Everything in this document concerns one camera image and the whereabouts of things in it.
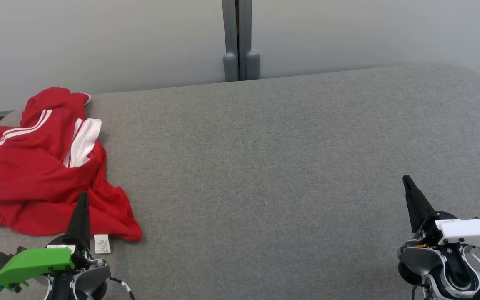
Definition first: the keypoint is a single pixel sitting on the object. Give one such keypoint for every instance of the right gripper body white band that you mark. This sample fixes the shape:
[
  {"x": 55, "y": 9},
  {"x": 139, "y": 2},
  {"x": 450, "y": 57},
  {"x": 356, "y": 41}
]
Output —
[{"x": 469, "y": 233}]

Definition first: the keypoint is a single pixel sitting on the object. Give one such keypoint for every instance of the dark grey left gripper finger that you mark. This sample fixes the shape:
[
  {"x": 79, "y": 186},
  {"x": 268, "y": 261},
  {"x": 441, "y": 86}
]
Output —
[{"x": 81, "y": 221}]

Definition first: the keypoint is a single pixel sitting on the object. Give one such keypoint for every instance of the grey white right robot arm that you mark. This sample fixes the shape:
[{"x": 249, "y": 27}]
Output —
[{"x": 419, "y": 258}]

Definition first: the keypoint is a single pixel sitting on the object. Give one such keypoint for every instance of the red shirt with white sleeves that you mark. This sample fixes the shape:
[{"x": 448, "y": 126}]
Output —
[{"x": 36, "y": 191}]

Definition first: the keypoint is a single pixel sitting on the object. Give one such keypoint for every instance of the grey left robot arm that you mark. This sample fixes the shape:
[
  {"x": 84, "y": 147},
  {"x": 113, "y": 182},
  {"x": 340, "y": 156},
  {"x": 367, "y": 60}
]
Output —
[{"x": 92, "y": 279}]

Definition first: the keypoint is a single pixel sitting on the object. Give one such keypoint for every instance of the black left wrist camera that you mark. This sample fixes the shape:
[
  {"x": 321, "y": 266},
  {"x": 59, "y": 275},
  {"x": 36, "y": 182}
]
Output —
[{"x": 0, "y": 260}]

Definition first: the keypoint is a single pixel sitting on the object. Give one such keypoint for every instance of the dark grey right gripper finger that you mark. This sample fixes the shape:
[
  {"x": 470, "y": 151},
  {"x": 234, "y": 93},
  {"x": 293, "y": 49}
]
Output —
[{"x": 417, "y": 204}]

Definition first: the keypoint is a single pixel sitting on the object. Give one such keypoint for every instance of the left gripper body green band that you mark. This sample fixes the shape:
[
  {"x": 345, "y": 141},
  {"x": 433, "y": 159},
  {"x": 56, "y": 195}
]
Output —
[{"x": 36, "y": 262}]

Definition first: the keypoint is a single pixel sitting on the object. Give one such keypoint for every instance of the grey partition post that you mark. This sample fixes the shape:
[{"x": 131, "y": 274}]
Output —
[
  {"x": 246, "y": 41},
  {"x": 230, "y": 41}
]

